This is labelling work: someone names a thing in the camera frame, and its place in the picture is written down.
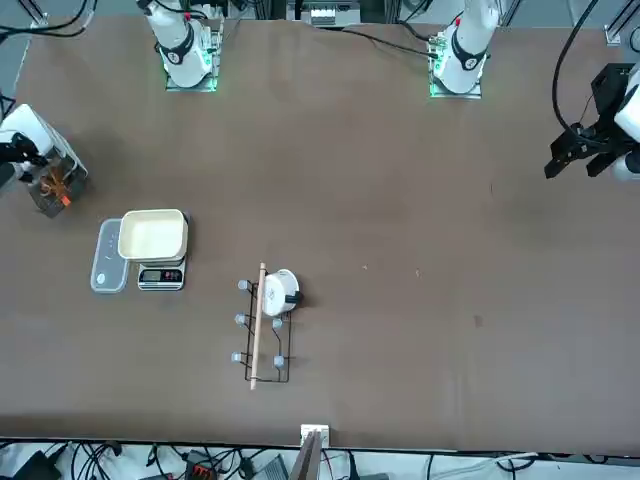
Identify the black hub red ports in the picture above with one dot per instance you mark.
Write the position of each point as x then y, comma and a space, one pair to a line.
202, 470

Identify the white smiley mug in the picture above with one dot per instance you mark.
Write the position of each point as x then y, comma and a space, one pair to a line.
277, 295

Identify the brown pretzel bread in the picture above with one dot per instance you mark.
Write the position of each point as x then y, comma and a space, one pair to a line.
52, 187

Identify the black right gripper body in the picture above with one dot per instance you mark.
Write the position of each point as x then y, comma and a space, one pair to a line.
12, 147

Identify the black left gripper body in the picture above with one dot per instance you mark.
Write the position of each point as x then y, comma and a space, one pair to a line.
607, 100

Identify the cream rectangular container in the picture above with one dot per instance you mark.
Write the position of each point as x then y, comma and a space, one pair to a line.
152, 235

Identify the white three-layer storage frame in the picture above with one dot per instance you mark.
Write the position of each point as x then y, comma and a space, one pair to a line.
25, 120

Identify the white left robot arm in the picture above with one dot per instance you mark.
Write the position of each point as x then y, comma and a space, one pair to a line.
467, 55

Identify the silver digital kitchen scale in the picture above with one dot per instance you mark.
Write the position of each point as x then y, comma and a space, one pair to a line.
160, 277

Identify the grey aluminium post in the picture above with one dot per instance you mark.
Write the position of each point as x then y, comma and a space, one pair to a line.
307, 460

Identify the aluminium frame rail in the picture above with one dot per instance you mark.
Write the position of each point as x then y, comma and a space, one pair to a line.
620, 25
39, 12

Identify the black power adapter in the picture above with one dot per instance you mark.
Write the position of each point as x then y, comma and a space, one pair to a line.
32, 467

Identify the clear plastic lid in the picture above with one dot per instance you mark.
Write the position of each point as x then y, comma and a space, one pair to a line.
107, 270

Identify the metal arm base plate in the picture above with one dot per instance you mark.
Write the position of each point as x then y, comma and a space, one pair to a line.
475, 92
214, 60

